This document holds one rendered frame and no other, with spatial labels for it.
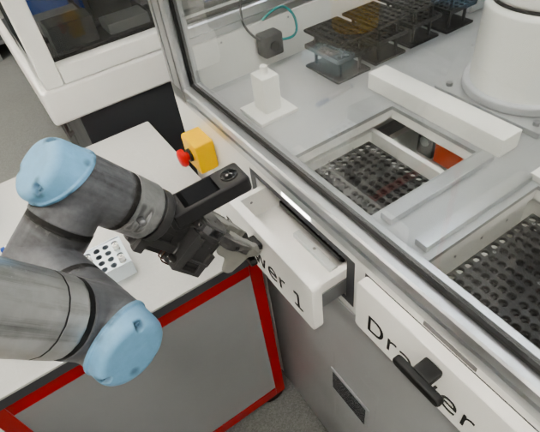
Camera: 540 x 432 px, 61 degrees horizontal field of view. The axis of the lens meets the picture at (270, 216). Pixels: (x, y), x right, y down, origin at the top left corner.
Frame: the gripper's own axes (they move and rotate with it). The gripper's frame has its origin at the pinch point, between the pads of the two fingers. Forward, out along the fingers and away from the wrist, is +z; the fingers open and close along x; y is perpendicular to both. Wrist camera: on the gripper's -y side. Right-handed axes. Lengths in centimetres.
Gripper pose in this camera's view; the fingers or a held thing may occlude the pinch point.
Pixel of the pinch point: (251, 241)
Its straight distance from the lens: 73.5
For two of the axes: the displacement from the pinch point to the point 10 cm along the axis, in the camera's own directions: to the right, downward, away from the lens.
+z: 5.6, 3.1, 7.6
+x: 5.5, 5.5, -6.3
